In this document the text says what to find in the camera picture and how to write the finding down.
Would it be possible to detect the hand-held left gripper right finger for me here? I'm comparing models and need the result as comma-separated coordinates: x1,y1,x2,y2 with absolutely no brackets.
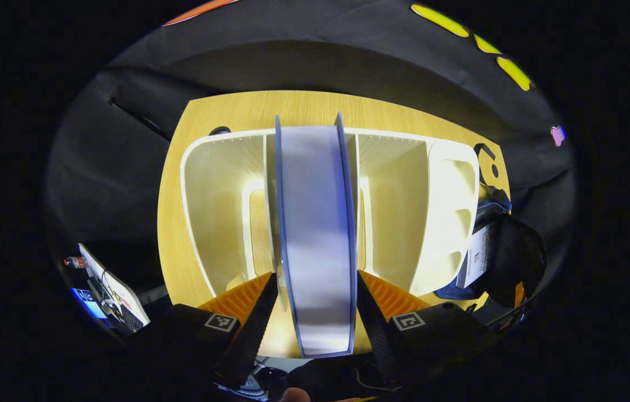
356,269,489,387

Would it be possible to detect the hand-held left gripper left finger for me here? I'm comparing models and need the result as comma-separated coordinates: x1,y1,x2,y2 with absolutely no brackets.
152,271,281,390

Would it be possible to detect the blue schoolbag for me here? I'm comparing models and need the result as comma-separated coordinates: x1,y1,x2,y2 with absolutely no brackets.
435,142,548,309

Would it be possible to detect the white plastic bookshelf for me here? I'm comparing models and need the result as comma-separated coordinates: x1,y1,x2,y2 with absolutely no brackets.
180,127,481,299

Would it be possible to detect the white side desk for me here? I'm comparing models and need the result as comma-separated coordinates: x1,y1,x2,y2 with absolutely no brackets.
78,243,151,336

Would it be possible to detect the glowing blue screen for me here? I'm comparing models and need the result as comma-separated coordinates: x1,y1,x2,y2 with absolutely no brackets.
71,287,108,320

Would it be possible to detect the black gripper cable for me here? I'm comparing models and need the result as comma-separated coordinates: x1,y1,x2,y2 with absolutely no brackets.
482,299,530,331

